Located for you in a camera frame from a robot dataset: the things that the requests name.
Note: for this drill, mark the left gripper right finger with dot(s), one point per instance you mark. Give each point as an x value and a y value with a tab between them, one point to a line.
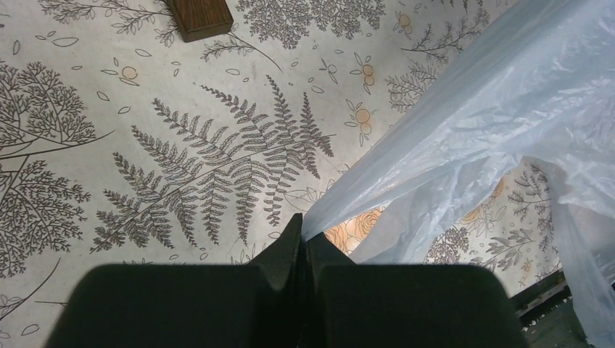
355	305

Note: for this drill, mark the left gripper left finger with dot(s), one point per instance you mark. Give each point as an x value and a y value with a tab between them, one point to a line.
252	305

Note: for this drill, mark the light blue plastic trash bag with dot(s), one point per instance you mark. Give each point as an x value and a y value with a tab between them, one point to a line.
539	83

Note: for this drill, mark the floral patterned table mat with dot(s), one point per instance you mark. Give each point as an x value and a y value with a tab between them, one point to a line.
120	142

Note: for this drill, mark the small dark brown block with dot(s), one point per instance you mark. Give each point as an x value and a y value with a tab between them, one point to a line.
201	19

